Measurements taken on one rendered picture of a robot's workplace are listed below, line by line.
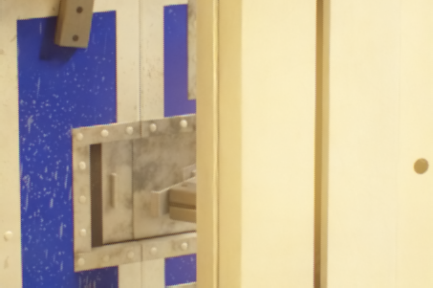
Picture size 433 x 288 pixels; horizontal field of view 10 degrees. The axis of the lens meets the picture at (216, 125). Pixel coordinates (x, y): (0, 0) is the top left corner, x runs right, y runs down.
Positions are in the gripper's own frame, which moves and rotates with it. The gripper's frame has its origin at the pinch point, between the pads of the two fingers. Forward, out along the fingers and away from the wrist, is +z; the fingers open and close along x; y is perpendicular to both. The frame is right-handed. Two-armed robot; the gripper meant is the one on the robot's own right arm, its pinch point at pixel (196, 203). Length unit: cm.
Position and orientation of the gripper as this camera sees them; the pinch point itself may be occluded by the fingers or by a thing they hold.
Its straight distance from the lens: 202.1
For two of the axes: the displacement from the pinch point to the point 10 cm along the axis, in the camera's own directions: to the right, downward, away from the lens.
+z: -8.6, -1.2, 4.9
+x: 0.0, 9.7, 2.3
